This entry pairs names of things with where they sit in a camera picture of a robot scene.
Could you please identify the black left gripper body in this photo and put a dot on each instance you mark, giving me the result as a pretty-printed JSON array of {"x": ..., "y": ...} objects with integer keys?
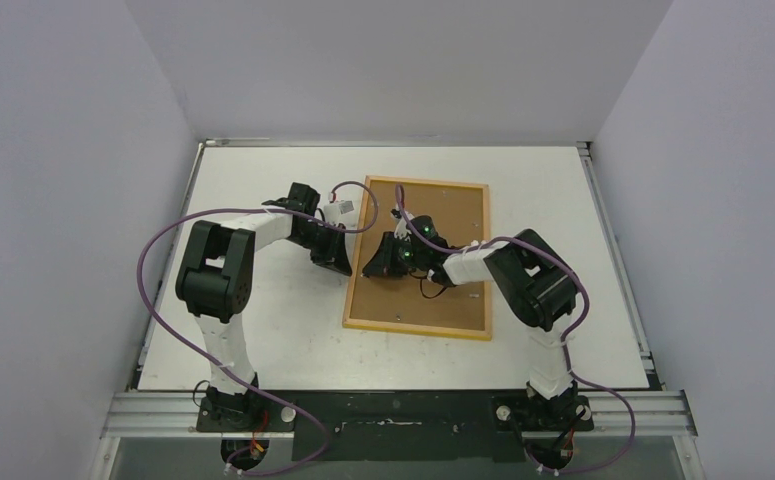
[{"x": 323, "y": 242}]

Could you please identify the brown cardboard backing board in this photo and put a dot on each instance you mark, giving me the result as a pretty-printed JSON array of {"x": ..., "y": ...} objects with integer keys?
[{"x": 453, "y": 212}]

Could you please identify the yellow wooden picture frame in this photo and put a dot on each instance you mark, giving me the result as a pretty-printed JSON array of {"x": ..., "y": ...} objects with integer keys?
[{"x": 413, "y": 329}]

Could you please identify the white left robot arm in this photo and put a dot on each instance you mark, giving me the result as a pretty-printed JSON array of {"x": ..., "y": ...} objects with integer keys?
[{"x": 215, "y": 280}]

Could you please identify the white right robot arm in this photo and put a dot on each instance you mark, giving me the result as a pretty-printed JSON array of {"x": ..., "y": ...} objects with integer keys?
[{"x": 531, "y": 277}]

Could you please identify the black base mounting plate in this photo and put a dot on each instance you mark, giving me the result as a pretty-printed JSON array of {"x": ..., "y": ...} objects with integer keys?
[{"x": 411, "y": 425}]

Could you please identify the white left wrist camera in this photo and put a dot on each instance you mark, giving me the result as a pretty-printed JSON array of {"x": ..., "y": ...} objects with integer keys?
[{"x": 335, "y": 212}]

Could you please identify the aluminium front rail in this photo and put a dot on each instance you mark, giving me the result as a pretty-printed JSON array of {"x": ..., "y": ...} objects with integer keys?
[{"x": 175, "y": 415}]

